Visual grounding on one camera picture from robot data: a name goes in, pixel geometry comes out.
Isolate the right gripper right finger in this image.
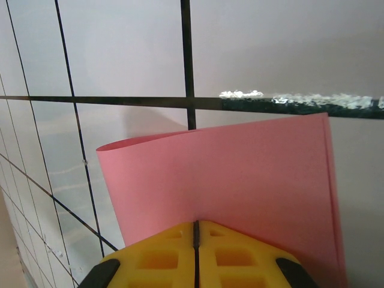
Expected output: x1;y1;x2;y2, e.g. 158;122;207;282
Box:
196;220;319;288

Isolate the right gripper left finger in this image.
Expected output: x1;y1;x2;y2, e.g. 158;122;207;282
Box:
78;221;197;288

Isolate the pink paper sheet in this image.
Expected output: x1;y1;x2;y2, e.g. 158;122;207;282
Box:
95;113;349;288

